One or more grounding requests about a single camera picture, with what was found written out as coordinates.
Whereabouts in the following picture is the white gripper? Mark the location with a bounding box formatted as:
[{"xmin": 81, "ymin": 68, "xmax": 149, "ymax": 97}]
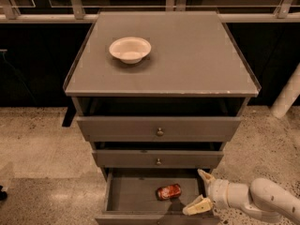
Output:
[{"xmin": 183, "ymin": 169, "xmax": 251, "ymax": 216}]

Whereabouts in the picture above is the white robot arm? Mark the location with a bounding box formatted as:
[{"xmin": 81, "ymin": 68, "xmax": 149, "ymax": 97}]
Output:
[{"xmin": 184, "ymin": 70, "xmax": 300, "ymax": 225}]

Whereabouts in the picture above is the brass middle drawer knob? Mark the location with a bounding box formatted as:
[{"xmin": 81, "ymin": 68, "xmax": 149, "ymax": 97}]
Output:
[{"xmin": 156, "ymin": 158, "xmax": 162, "ymax": 166}]

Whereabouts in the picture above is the brass drawer knob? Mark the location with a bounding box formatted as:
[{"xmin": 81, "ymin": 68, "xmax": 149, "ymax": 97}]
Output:
[
  {"xmin": 156, "ymin": 158, "xmax": 162, "ymax": 166},
  {"xmin": 157, "ymin": 127, "xmax": 164, "ymax": 137}
]

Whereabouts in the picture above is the grey bottom drawer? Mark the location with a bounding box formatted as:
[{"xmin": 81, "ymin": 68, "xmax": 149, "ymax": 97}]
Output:
[{"xmin": 97, "ymin": 169, "xmax": 219, "ymax": 225}]

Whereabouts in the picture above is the grey drawer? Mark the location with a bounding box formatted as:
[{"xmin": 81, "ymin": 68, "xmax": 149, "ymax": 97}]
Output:
[
  {"xmin": 92, "ymin": 150, "xmax": 223, "ymax": 169},
  {"xmin": 97, "ymin": 169, "xmax": 219, "ymax": 225},
  {"xmin": 77, "ymin": 116, "xmax": 241, "ymax": 143}
]

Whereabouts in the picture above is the brass top drawer knob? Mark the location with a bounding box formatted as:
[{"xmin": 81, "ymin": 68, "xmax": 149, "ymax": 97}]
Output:
[{"xmin": 157, "ymin": 127, "xmax": 164, "ymax": 137}]

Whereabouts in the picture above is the grey middle drawer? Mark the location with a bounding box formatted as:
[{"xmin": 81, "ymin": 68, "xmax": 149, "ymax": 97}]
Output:
[{"xmin": 92, "ymin": 150, "xmax": 223, "ymax": 169}]

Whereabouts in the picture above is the grey drawer cabinet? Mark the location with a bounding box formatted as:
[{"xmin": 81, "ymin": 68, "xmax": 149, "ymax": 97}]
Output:
[{"xmin": 62, "ymin": 10, "xmax": 262, "ymax": 225}]

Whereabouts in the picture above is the grey top drawer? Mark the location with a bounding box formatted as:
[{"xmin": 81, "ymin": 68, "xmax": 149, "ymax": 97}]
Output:
[{"xmin": 77, "ymin": 116, "xmax": 241, "ymax": 143}]

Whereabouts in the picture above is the white paper bowl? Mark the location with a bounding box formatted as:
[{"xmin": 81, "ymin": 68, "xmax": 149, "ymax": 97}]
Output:
[{"xmin": 109, "ymin": 37, "xmax": 152, "ymax": 64}]

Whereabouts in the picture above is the black shoe tip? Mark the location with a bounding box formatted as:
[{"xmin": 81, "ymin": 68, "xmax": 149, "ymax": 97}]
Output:
[{"xmin": 0, "ymin": 186, "xmax": 8, "ymax": 201}]

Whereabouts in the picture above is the metal window railing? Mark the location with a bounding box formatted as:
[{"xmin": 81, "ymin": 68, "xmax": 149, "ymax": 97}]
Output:
[{"xmin": 0, "ymin": 0, "xmax": 300, "ymax": 23}]

